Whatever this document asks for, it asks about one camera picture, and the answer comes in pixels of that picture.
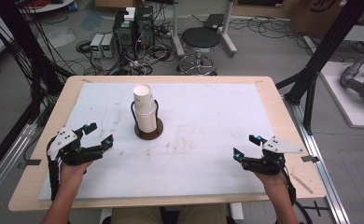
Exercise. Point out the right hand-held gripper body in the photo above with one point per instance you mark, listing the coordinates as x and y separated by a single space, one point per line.
265 165

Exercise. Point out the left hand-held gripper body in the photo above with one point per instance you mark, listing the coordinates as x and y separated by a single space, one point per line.
65 140

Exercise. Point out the stack of white paper cups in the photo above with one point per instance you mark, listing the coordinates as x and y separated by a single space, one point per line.
144 105

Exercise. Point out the person's right hand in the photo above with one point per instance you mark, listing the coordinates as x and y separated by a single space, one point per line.
275 180

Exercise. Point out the person's left hand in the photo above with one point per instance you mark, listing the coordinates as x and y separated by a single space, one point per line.
72 174

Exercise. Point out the light wooden table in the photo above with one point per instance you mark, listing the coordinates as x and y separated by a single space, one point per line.
295 180

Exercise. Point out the black tape piece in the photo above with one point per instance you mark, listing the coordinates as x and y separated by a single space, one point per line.
33 162
310 158

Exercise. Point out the thin wooden stick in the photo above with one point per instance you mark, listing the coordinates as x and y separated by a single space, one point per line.
301 183

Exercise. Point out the white table mat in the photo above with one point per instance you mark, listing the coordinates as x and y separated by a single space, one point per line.
202 130

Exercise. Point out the person's khaki pants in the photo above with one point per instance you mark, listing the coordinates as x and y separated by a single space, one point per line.
133 216

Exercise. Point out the grey power supply unit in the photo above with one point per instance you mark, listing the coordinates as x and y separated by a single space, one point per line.
96 46
108 46

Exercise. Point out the white floor board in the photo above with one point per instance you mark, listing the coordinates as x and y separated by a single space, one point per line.
342 99

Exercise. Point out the black computer tower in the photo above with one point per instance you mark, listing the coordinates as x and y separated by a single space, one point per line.
145 28
124 34

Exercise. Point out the white stand leg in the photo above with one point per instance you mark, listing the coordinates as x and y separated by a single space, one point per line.
228 34
177 31

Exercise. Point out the black round stool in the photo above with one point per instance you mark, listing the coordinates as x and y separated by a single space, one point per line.
201 39

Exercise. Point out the small white box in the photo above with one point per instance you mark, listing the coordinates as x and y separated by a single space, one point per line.
129 14

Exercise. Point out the blue tape roll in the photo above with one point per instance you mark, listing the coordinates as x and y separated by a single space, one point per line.
73 6

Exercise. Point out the black flat device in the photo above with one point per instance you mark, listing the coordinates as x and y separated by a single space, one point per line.
213 21

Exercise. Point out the white round table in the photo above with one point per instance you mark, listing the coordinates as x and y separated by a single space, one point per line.
49 6

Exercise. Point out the brown cardboard box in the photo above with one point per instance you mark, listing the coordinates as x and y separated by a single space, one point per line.
317 15

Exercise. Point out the aluminium rail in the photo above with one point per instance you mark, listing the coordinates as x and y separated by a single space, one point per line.
6 165
320 161

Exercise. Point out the black frame strut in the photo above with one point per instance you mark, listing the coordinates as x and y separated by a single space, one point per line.
21 46
329 46

